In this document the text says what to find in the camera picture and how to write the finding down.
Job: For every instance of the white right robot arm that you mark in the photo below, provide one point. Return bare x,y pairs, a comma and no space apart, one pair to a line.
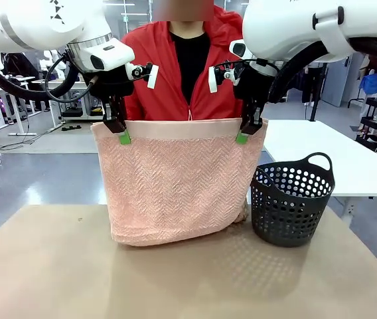
291,26

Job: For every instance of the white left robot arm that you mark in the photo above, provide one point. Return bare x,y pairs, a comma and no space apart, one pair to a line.
42,23

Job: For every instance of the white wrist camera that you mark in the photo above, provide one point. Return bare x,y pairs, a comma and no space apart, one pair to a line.
150,76
216,78

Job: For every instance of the pink herringbone towel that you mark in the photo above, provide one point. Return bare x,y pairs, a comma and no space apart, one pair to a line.
175,186

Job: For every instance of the tall black stand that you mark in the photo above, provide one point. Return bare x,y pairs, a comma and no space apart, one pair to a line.
314,96

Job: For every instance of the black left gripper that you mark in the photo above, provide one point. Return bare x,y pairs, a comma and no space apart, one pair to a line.
113,83

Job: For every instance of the black perforated laundry basket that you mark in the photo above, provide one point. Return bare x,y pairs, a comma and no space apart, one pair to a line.
288,206

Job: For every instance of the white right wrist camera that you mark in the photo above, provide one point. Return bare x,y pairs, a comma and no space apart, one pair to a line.
216,78

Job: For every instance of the person in black jacket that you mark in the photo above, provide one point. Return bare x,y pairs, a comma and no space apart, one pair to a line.
19,66

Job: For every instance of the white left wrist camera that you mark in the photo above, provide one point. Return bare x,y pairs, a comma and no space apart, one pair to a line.
150,76

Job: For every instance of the large white table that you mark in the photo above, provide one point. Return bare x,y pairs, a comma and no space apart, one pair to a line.
324,149

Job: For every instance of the grey workbench with shelf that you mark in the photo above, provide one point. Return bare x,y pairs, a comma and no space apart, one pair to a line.
72,113

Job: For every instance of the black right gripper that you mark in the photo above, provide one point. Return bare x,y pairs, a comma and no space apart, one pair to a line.
253,84

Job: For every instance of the person in red jacket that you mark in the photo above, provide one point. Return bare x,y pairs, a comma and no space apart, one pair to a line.
168,99

